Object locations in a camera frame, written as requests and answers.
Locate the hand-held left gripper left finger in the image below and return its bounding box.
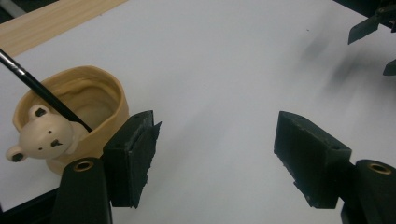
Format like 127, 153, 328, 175
102, 109, 163, 210

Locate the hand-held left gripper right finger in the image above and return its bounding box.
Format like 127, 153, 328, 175
273, 110, 355, 210

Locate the yellow bear pen holder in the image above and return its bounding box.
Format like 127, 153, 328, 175
5, 64, 131, 176

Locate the black makeup brush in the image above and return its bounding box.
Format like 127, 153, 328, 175
0, 49, 93, 133

